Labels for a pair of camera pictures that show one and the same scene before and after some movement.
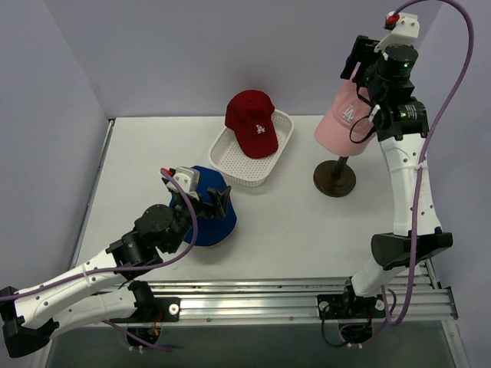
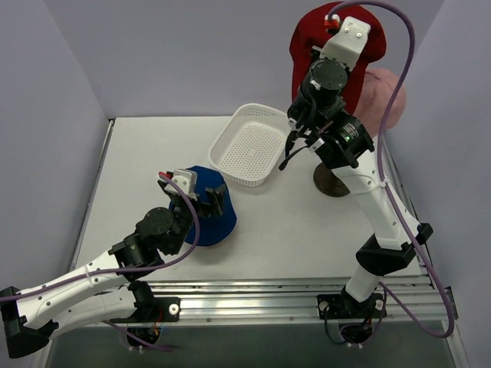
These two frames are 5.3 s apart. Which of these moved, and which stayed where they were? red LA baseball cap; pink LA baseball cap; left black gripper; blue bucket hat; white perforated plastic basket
Moved: red LA baseball cap; pink LA baseball cap
Stayed: left black gripper; white perforated plastic basket; blue bucket hat
